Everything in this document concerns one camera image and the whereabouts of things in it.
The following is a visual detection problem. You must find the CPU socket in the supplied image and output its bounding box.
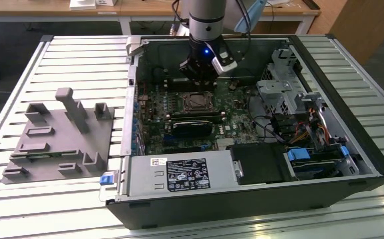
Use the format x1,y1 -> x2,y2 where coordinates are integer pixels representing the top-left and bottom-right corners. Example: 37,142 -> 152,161
180,91 -> 218,112

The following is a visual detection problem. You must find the green RAM stick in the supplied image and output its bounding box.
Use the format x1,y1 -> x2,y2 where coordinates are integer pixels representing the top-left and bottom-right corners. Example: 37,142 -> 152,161
170,115 -> 222,123

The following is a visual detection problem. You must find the silver metal drive cage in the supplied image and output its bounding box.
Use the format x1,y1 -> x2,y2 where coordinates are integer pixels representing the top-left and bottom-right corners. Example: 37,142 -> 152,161
256,48 -> 328,118

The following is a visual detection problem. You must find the black graphics card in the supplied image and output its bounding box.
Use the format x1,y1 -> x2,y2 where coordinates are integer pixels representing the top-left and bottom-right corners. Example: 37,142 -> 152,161
170,120 -> 214,138

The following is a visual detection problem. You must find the green motherboard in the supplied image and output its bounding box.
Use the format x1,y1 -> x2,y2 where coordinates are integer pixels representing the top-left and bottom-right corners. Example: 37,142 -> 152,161
134,79 -> 262,155

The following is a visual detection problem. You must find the silver chipset heatsink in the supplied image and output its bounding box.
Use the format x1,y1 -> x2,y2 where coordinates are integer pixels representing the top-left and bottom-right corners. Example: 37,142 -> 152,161
216,137 -> 234,151

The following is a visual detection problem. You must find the black plastic air shroud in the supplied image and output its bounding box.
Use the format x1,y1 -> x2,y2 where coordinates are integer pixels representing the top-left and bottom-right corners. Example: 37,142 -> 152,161
228,143 -> 293,185

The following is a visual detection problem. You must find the plain white box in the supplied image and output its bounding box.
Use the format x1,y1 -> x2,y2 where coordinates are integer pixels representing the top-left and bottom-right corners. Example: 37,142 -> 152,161
68,0 -> 97,11

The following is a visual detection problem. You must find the grey power supply unit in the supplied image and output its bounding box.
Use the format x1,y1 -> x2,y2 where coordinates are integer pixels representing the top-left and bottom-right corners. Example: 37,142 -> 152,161
125,150 -> 238,200

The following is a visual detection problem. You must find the hard disk in blue carrier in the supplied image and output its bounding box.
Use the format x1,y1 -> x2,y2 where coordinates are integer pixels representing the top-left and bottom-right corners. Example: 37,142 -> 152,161
284,146 -> 345,180

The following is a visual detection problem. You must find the grey parts rack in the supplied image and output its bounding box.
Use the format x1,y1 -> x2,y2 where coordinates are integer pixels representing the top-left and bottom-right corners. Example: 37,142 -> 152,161
0,87 -> 116,185

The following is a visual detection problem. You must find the wooden desk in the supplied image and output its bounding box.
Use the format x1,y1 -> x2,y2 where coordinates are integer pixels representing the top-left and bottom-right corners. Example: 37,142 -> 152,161
0,0 -> 322,35

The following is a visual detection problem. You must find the wooden cabinet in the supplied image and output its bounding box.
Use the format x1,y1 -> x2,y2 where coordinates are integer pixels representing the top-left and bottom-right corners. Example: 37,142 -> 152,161
306,0 -> 384,66

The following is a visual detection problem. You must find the black open PC case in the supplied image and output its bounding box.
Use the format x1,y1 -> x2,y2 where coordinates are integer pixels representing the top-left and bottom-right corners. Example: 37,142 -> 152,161
97,34 -> 384,230

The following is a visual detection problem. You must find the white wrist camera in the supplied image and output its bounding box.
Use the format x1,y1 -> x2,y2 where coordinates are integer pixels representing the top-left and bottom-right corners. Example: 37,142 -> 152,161
210,49 -> 238,75

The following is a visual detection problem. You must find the pale grey case handle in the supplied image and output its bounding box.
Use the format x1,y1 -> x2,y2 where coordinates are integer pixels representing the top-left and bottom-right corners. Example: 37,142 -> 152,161
125,35 -> 145,57

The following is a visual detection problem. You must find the coloured power wire bundle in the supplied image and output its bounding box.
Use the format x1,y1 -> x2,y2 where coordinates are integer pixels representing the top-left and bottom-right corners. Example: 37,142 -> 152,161
293,107 -> 333,146

